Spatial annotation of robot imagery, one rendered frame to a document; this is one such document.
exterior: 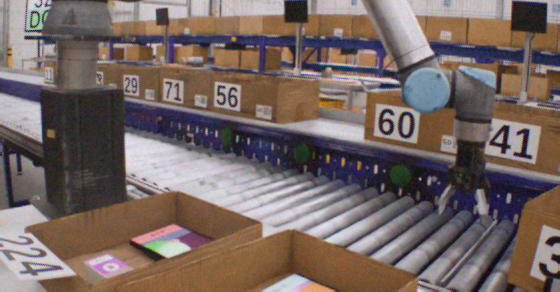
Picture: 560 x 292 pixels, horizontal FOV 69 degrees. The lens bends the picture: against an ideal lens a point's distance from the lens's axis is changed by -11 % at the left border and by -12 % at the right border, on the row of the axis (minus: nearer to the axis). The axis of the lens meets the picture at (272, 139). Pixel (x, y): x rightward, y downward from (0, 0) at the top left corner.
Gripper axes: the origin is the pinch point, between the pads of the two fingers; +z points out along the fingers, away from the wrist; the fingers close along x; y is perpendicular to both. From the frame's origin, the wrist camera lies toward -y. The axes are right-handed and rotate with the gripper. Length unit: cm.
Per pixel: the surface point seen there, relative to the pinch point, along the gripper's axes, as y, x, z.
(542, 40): -480, -51, -71
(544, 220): 18.9, 22.0, -10.0
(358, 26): -481, -314, -75
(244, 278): 55, -22, 2
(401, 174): -21.0, -27.3, -1.5
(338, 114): -61, -77, -11
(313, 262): 43.8, -14.7, 0.4
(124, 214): 60, -54, -2
